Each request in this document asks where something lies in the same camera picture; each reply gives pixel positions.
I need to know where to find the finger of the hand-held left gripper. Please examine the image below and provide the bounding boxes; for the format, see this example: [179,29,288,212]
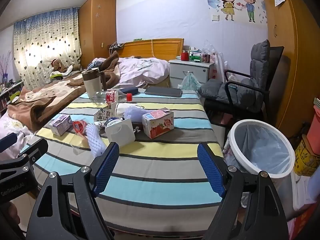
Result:
[0,132,17,153]
[0,138,48,173]

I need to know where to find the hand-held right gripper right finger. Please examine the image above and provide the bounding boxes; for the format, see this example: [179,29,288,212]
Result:
[197,143,290,240]

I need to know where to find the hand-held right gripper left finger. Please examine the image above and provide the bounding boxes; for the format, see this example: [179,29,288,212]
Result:
[26,142,120,240]

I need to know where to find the white foam net sleeve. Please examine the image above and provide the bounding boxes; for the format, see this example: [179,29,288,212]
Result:
[85,124,107,157]
[124,106,150,120]

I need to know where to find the purple drink carton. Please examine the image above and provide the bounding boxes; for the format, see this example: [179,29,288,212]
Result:
[49,114,73,136]

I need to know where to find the clear plastic cup red lid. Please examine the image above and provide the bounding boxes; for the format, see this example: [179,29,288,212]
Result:
[72,120,90,137]

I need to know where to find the patterned paper carton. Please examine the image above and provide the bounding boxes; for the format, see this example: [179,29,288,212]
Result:
[94,102,118,123]

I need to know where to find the white trash bin with liner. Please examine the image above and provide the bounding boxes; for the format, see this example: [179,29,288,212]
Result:
[222,119,296,220]

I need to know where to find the pink strawberry drink carton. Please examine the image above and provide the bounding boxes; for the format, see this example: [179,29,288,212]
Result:
[142,107,175,140]

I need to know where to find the clear plastic bottle red label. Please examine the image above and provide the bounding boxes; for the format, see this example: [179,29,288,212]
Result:
[91,89,133,105]

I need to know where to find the pink bed sheet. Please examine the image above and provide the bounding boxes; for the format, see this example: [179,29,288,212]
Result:
[0,110,38,145]

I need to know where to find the striped tablecloth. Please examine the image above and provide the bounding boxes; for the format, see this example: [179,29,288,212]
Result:
[25,87,225,238]

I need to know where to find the small white bottle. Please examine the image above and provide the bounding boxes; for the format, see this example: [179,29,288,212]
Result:
[95,116,125,129]

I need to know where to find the low bookshelf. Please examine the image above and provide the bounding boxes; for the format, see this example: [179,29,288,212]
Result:
[0,80,24,118]

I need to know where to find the brown blanket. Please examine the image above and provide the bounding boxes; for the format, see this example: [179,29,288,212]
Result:
[7,51,120,132]

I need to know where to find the purple dried flowers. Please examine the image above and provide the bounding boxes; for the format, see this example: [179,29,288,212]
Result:
[0,50,13,85]

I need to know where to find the dark blue case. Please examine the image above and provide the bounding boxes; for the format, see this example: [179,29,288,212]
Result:
[117,87,139,96]

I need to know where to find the brown stuffed doll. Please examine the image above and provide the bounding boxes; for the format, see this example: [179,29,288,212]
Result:
[49,58,75,79]

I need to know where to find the white mug with brown lid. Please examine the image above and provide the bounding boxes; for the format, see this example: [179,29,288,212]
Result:
[81,68,105,98]

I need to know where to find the plastic bag of teal masks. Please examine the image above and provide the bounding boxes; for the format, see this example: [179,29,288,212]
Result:
[179,71,202,92]

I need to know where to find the grey smartphone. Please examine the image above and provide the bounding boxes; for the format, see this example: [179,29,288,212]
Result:
[144,86,182,98]

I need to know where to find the white storage box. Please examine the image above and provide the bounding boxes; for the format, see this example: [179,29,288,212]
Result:
[291,174,318,210]

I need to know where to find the yellow patterned box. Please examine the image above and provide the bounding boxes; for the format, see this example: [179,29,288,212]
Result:
[294,134,320,177]

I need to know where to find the grey nightstand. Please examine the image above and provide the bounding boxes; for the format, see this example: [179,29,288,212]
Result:
[168,59,215,89]

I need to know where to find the pink quilt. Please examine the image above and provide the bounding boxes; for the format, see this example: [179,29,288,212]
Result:
[87,57,170,88]

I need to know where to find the red banner with gold print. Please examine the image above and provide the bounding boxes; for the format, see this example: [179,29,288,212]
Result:
[287,200,320,240]

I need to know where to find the heart patterned curtain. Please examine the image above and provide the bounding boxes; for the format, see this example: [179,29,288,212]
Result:
[12,6,82,90]

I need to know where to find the red plastic bucket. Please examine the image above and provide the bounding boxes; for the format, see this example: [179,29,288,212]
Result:
[306,105,320,148]

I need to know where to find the grey chair cushion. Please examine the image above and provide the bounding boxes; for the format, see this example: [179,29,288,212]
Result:
[197,39,270,113]

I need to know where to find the clear plastic bags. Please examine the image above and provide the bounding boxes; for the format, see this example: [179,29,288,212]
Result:
[201,39,228,80]

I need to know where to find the wooden bed headboard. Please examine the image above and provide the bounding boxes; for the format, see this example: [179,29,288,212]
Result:
[109,38,185,58]

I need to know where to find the narrow wooden wardrobe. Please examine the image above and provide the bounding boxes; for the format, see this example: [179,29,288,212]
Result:
[78,0,117,70]

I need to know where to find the large wooden wardrobe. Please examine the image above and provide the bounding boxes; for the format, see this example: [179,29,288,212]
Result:
[257,0,320,140]

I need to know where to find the cartoon couple wall sticker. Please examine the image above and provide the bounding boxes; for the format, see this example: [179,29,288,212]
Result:
[172,0,269,23]

